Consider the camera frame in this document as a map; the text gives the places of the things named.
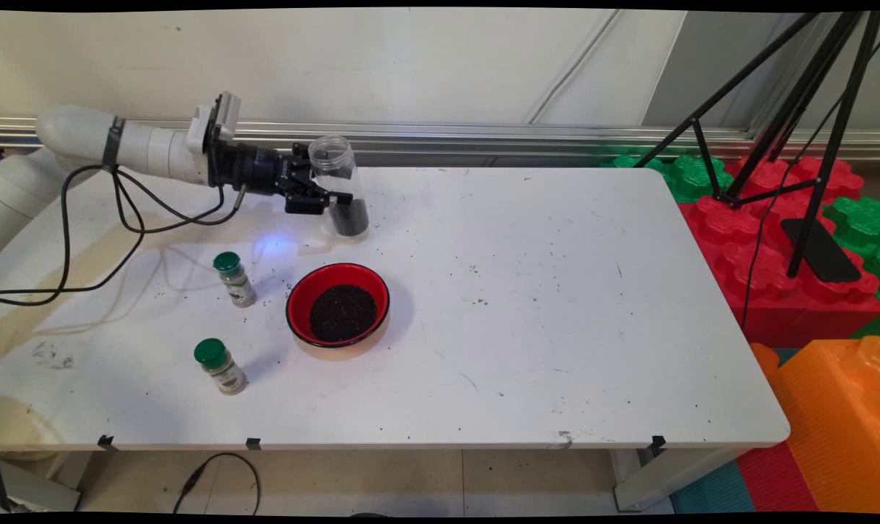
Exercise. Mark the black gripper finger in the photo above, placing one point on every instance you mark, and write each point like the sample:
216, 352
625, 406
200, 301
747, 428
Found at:
308, 200
301, 153

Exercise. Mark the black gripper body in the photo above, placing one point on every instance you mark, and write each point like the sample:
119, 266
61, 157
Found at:
254, 169

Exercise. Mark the clear plastic jar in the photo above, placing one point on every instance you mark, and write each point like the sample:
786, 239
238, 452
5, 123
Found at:
341, 167

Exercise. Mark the red bowl black rim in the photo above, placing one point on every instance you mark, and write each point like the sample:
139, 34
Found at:
301, 291

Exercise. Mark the green cap spice bottle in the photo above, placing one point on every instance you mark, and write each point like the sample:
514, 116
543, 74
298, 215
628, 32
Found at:
226, 375
240, 287

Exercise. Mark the dark grains heap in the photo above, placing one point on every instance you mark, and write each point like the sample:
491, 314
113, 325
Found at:
343, 313

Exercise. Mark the green foam block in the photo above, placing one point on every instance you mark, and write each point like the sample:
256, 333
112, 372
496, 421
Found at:
691, 178
862, 225

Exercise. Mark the grey metal base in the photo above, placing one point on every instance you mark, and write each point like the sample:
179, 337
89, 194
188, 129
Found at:
36, 491

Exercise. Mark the white table leg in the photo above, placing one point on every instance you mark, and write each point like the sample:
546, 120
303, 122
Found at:
665, 480

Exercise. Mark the red foam block stack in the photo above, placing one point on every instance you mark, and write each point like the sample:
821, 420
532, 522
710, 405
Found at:
774, 291

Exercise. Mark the teal floor mat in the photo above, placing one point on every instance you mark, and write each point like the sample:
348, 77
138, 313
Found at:
712, 491

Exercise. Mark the black flat plate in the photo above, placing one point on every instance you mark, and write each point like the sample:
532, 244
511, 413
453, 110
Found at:
822, 255

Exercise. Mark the black tripod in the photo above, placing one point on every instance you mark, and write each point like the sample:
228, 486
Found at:
843, 109

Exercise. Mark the red floor mat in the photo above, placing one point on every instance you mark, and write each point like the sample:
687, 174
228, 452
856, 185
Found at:
774, 480

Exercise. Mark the orange foam block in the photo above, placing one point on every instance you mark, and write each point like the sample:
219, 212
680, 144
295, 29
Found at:
833, 415

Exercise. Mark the white silver wrist camera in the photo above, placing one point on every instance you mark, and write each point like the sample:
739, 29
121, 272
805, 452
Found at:
225, 116

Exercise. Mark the aluminium wall rail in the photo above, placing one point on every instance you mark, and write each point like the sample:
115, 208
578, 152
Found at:
483, 138

